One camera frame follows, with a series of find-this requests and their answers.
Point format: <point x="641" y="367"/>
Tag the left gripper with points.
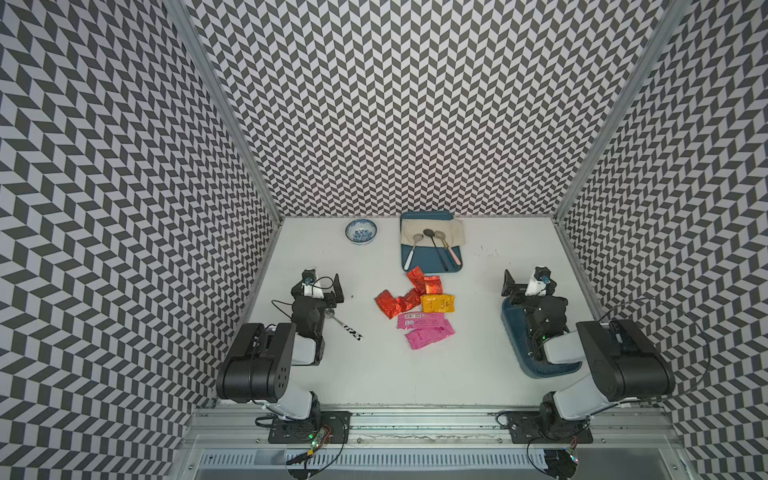
<point x="328" y="296"/>

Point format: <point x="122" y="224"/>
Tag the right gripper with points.
<point x="508" y="284"/>

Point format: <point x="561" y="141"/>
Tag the teal storage box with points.
<point x="513" y="318"/>

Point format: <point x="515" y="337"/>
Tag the small red tea bag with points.
<point x="409" y="301"/>

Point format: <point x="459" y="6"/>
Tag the yellow tea bag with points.
<point x="438" y="303"/>

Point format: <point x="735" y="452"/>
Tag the pink tea bag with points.
<point x="420" y="338"/>
<point x="420" y="320"/>

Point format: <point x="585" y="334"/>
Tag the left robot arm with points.
<point x="257" y="368"/>

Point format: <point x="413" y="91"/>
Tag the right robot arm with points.
<point x="621" y="363"/>

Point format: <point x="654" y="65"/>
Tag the blue white porcelain bowl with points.
<point x="361" y="231"/>

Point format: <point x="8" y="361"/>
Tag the beige folded cloth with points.
<point x="412" y="232"/>

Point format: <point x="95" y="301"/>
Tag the teal flat tray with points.
<point x="425" y="257"/>

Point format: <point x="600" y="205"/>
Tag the dark metal spoon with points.
<point x="431" y="235"/>

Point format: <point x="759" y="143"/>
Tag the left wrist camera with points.
<point x="308" y="286"/>

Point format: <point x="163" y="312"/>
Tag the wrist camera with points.
<point x="541" y="283"/>
<point x="308" y="286"/>

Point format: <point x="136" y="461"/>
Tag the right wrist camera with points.
<point x="541" y="283"/>

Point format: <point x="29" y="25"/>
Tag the pink handled gold spoon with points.
<point x="442" y="237"/>

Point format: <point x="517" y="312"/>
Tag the white handled spoon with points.
<point x="411" y="252"/>

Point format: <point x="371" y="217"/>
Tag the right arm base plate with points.
<point x="528" y="425"/>

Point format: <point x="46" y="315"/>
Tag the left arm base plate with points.
<point x="298" y="432"/>

